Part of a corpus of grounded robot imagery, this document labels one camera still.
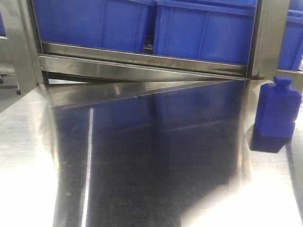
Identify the blue bin far right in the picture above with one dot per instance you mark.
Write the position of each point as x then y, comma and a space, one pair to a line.
291, 54

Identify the blue bin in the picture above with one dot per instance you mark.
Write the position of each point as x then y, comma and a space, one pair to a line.
106, 24
291, 54
196, 29

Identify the blue bin behind left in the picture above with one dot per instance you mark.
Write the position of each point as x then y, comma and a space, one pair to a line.
106, 24

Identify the blue bin behind right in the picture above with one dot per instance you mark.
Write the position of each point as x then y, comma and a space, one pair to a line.
196, 29

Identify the blue bottle-shaped part right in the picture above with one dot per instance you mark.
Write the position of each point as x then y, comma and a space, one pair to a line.
278, 107

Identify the stainless steel shelf frame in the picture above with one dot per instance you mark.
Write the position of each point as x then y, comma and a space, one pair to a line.
32, 60

